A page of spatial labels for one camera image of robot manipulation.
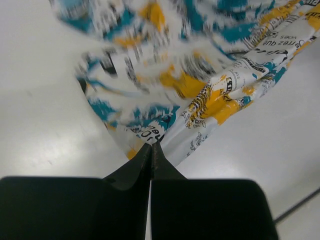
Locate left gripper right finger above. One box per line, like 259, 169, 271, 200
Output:
150, 143, 279, 240

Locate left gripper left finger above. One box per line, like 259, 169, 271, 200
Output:
0, 144, 152, 240

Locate colourful printed shorts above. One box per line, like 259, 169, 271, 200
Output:
50, 0, 320, 165

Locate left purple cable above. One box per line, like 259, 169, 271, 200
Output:
273, 186, 320, 223

